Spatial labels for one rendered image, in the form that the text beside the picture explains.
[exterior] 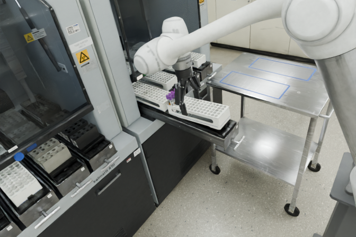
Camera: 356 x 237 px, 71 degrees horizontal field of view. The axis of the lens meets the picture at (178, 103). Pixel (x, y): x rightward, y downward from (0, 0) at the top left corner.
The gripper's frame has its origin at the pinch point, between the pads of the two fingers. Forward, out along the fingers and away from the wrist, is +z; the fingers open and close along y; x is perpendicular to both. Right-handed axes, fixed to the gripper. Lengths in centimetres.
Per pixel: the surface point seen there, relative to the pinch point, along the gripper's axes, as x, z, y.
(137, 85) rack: 37.9, -3.6, 0.9
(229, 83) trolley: -2.6, 5.2, 32.1
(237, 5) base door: 96, 13, 229
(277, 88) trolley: -26.3, 7.6, 39.3
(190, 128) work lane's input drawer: -3.4, 7.8, -7.0
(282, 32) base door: 38, 47, 229
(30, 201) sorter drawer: 23, 3, -72
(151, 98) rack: 23.1, -1.1, -3.4
